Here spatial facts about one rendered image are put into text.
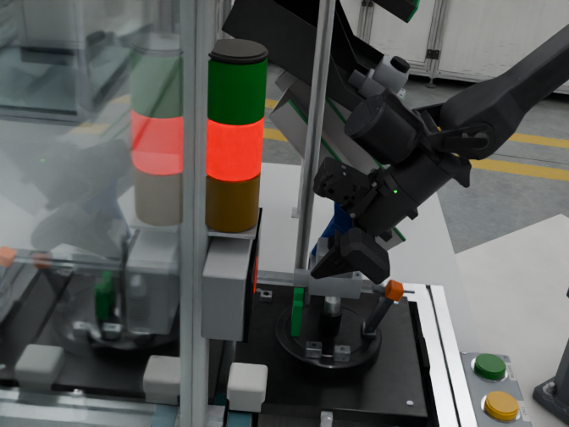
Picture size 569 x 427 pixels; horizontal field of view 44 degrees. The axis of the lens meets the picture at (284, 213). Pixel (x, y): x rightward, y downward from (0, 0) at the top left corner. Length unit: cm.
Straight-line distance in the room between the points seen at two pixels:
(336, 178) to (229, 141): 23
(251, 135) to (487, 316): 77
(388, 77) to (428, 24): 379
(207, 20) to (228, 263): 20
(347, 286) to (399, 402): 15
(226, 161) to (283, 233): 81
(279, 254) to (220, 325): 70
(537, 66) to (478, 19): 407
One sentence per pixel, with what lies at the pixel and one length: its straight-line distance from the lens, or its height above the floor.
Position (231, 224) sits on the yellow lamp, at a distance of 60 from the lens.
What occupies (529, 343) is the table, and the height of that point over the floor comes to 86.
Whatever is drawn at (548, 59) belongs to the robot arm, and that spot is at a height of 138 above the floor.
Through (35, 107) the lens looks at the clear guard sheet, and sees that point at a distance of 24.
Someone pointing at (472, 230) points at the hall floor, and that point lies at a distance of 326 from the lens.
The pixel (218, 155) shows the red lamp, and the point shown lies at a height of 133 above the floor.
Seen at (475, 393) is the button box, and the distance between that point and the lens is 95.
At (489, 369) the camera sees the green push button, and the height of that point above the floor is 97.
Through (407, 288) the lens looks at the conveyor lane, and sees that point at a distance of 110.
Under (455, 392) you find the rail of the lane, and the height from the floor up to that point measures 96.
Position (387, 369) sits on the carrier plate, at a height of 97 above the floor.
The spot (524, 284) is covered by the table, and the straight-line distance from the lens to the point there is 137.
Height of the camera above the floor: 158
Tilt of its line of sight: 30 degrees down
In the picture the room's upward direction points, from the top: 5 degrees clockwise
